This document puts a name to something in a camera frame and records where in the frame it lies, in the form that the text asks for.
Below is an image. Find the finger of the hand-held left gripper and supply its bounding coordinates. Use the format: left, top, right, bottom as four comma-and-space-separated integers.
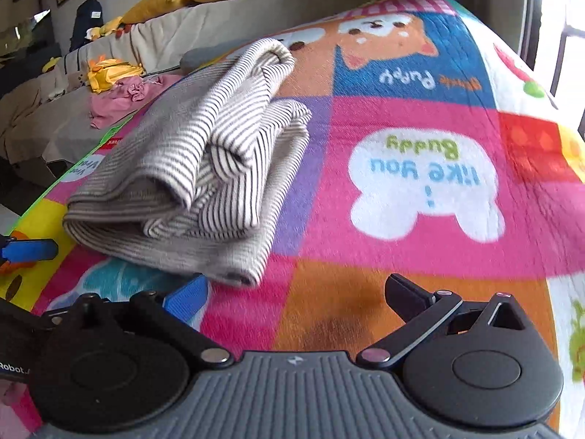
0, 237, 59, 266

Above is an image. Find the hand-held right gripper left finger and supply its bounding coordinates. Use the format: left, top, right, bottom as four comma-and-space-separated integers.
68, 273, 234, 369

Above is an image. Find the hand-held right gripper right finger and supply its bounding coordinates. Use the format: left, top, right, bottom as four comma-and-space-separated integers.
356, 273, 526, 369

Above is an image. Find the grey striped shirt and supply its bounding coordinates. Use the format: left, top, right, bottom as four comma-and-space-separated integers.
61, 38, 314, 288

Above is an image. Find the pink cloth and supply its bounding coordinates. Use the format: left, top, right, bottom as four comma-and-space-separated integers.
88, 74, 184, 130

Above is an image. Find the colourful printed blanket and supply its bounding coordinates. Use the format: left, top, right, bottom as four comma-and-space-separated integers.
0, 0, 585, 435

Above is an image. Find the yellow garment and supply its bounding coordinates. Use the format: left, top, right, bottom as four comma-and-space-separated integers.
87, 57, 146, 93

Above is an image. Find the small yellow plush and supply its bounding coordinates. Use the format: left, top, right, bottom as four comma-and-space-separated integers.
86, 16, 125, 40

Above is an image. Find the dark blue backpack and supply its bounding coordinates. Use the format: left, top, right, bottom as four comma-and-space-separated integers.
68, 0, 104, 52

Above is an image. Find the grey pillow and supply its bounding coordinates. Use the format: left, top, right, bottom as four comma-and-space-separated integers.
180, 41, 259, 75

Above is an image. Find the beige sofa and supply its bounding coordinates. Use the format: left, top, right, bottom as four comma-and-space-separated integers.
0, 0, 323, 181

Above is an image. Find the dark window frame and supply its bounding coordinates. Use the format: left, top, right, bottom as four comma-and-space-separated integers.
521, 0, 585, 140

